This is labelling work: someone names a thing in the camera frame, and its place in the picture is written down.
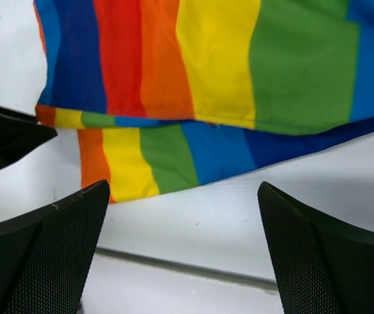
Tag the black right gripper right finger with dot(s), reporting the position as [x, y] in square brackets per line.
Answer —
[321, 264]

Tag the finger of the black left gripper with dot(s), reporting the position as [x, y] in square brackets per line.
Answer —
[19, 135]

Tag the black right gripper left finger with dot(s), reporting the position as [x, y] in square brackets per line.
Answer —
[46, 254]

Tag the rainbow striped shorts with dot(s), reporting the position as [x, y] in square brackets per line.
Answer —
[171, 95]

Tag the aluminium table edge rail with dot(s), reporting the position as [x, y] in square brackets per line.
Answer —
[190, 269]

